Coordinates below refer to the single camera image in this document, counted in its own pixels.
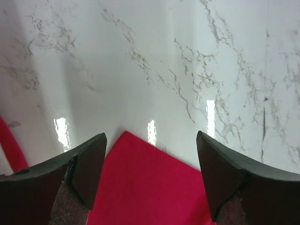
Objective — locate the crimson red t-shirt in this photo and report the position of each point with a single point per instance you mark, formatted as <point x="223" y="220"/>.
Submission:
<point x="139" y="184"/>

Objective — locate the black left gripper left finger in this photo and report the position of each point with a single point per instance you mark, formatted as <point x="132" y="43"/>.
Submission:
<point x="59" y="191"/>

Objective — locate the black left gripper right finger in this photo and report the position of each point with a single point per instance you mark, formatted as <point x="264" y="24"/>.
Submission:
<point x="243" y="191"/>

